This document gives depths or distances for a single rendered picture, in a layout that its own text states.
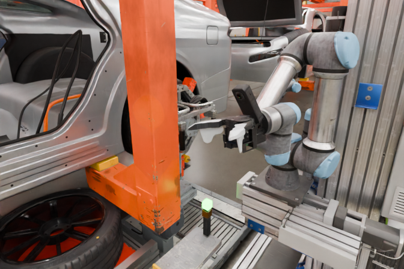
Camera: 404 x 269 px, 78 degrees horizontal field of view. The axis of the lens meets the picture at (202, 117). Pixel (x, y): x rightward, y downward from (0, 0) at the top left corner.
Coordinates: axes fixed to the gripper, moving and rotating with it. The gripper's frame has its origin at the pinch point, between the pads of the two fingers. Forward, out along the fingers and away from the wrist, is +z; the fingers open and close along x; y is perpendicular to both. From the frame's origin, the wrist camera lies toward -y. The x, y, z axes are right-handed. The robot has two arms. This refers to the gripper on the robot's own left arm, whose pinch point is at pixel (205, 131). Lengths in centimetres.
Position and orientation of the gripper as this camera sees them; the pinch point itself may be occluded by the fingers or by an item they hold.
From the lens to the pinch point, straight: 57.9
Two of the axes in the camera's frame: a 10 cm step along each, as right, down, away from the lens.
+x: -6.2, -1.1, 7.8
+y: 0.9, 9.8, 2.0
